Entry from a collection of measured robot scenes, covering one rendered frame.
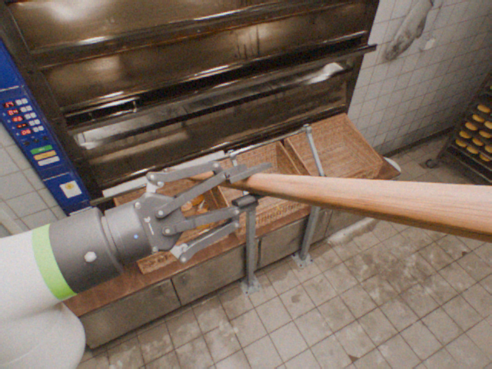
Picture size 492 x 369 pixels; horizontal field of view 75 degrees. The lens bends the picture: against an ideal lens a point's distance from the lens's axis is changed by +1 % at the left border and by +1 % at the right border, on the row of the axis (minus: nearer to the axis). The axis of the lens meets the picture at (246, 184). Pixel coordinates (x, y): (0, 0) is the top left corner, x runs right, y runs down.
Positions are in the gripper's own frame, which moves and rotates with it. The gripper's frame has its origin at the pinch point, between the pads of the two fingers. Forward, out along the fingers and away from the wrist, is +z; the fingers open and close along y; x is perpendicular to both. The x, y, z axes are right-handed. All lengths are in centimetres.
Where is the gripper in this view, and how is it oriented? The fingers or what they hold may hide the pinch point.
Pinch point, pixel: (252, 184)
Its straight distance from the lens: 47.7
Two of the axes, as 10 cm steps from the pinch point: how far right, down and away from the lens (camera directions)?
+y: 3.1, 9.4, 1.7
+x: 3.6, 0.5, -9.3
